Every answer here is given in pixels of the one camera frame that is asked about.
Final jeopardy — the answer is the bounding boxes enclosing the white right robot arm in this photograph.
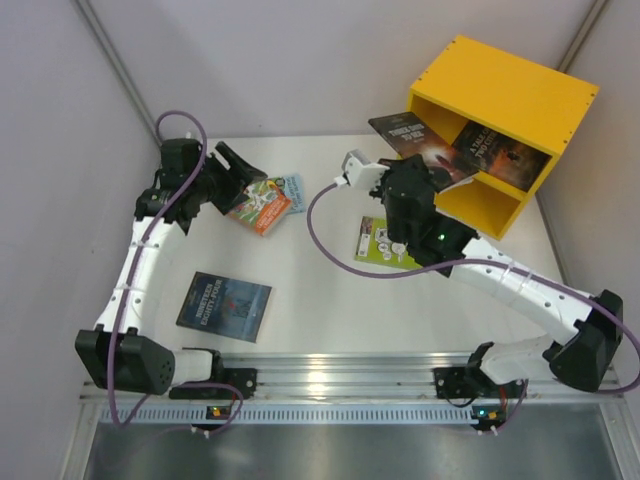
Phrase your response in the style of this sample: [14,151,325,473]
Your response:
[368,155,623,393]

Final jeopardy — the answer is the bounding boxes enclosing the yellow wooden shelf box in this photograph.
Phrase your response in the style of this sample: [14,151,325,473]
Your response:
[407,35,600,240]

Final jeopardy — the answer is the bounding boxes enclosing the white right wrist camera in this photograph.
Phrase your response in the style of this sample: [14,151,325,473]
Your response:
[334,149,389,191]

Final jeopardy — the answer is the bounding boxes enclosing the aluminium mounting rail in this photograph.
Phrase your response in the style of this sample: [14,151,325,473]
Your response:
[80,353,612,430]

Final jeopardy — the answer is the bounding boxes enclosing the light blue treehouse book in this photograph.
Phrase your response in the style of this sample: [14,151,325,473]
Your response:
[270,174,307,214]

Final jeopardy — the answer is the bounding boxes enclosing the Three Days To See book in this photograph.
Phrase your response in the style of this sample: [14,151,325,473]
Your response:
[368,112,478,193]

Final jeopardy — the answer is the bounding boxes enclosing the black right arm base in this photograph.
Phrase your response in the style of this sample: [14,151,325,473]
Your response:
[433,342,524,408]

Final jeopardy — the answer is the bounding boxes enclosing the orange treehouse book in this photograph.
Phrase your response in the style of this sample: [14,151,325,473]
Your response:
[228,179,293,236]

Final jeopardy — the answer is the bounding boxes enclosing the Tale Of Two Cities book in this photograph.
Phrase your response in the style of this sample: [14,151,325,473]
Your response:
[453,121,550,191]

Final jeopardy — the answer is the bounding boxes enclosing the green comic book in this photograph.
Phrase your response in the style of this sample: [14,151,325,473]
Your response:
[354,216,420,270]

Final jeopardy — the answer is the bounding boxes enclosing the Nineteen Eighty-Four blue book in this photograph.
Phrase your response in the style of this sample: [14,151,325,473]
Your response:
[176,272,272,343]

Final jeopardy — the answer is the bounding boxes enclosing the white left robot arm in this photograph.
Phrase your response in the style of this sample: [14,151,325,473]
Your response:
[75,138,267,395]

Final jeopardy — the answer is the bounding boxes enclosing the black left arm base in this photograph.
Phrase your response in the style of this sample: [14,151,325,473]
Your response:
[169,348,258,400]

